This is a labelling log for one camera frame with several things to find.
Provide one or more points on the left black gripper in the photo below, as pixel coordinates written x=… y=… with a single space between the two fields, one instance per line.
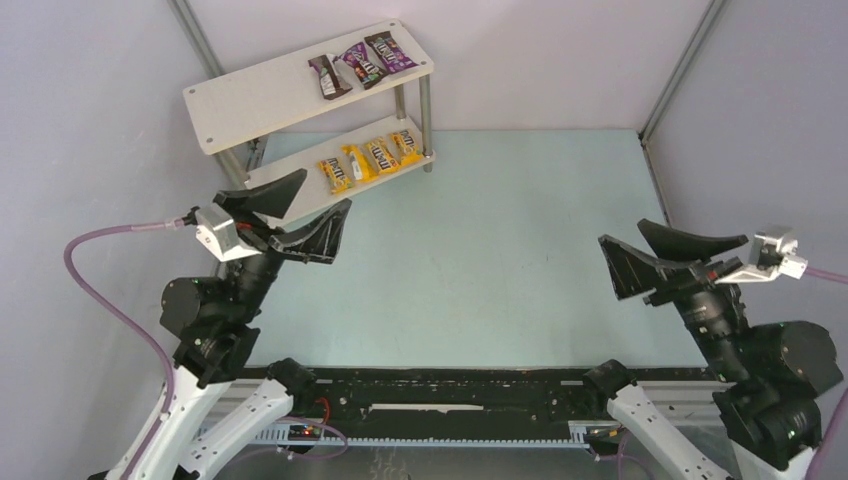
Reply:
x=270 y=244

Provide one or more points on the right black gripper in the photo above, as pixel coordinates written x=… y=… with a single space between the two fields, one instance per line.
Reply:
x=689 y=281

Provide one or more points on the yellow M&M bag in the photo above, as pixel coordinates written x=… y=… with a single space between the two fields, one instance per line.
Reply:
x=409 y=151
x=383 y=160
x=338 y=180

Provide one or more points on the yellow candy bag barcode up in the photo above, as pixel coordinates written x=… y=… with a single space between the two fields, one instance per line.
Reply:
x=362 y=170

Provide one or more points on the brown M&M bag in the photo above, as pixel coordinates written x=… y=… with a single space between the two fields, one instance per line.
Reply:
x=332 y=84

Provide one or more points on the purple M&M bag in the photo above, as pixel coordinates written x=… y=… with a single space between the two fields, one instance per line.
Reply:
x=393 y=57
x=356 y=57

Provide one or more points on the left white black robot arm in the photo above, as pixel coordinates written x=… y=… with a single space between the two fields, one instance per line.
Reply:
x=212 y=319

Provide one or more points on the white two-tier metal shelf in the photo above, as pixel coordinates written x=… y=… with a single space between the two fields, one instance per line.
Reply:
x=252 y=102

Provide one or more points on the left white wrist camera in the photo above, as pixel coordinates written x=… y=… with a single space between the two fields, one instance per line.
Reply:
x=217 y=232

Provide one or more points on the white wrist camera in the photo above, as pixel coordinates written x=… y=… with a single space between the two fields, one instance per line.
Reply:
x=774 y=253
x=217 y=232

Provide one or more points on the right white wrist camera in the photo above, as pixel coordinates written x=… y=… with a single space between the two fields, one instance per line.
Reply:
x=774 y=253

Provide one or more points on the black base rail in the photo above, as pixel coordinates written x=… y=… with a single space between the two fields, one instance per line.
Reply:
x=461 y=405

